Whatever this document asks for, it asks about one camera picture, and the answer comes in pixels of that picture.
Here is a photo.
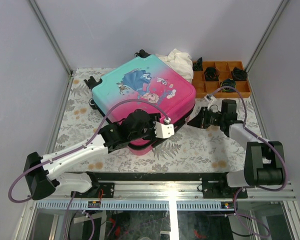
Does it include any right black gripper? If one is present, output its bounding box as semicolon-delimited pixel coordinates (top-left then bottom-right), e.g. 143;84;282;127
187;106;225;129

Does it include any pink and teal suitcase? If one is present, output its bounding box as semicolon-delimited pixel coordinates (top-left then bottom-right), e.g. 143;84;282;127
84;49;196;155

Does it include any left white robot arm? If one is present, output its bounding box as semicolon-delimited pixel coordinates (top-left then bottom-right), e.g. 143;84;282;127
23;109;161;201

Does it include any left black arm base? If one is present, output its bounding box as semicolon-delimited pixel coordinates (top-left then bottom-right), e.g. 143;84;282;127
88;180;115;199

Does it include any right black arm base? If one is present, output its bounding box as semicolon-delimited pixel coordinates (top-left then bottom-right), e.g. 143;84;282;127
197;173;239;199

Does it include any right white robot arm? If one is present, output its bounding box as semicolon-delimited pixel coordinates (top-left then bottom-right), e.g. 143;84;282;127
187;99;287;198

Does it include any rolled blue green sock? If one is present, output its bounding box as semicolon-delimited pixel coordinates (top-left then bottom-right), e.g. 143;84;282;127
220;78;236;93

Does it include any rolled dark sock middle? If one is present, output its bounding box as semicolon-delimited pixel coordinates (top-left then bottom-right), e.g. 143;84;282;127
204;67;220;82

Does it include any rolled dark sock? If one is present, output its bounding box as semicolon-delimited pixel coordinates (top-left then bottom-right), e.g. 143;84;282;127
204;67;220;82
231;67;248;81

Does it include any rolled dark sock outside tray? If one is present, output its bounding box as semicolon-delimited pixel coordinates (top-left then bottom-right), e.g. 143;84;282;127
192;57;203;72

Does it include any rolled dark sock right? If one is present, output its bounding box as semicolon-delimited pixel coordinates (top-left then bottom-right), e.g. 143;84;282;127
231;67;248;81

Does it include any white crumpled cloth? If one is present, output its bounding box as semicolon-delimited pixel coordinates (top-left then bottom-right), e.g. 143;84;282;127
155;48;194;83

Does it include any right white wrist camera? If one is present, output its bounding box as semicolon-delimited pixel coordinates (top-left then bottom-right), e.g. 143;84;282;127
204;94;217;109

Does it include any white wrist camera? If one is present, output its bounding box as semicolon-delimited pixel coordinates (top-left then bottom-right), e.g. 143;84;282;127
204;94;217;109
154;121;175;139

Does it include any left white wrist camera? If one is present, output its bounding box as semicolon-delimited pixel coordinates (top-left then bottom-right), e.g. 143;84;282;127
154;121;175;139

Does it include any aluminium mounting rail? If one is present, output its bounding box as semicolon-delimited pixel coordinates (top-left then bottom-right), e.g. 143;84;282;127
29;172;296;211

